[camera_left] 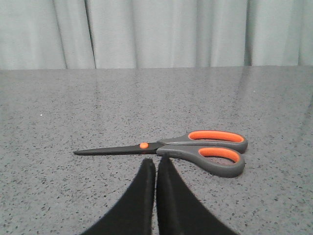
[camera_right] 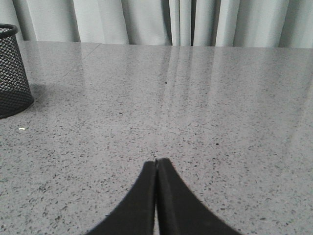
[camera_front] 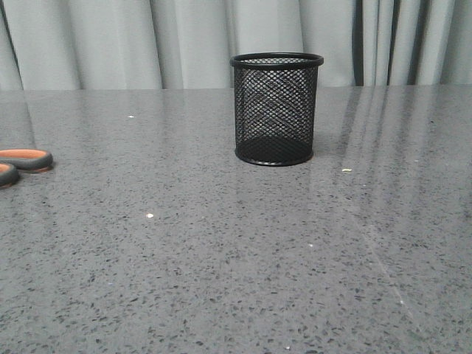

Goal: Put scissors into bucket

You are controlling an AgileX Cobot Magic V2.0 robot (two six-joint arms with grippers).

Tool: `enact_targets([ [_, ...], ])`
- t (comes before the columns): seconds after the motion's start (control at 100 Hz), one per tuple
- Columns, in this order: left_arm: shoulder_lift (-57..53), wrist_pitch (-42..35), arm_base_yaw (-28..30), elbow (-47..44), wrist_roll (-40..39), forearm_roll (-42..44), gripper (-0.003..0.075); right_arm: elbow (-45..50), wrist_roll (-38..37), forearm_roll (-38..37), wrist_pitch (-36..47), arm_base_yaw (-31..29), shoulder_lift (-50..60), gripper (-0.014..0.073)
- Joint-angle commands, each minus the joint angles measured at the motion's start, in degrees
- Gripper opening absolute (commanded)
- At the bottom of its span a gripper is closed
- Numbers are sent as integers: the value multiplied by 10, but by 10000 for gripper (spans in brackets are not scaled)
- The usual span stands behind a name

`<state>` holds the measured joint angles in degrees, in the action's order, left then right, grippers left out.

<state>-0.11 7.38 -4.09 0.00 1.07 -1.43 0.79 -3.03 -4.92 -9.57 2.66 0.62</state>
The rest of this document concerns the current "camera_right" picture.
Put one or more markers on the black mesh pen bucket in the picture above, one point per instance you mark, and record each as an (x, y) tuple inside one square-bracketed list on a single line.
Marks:
[(15, 93)]

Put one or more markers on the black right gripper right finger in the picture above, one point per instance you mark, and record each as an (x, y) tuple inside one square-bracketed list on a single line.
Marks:
[(179, 211)]

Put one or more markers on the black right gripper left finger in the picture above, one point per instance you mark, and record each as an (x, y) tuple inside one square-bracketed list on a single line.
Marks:
[(135, 214)]

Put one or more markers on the grey curtain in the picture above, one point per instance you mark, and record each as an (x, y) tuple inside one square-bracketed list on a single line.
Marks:
[(239, 23)]

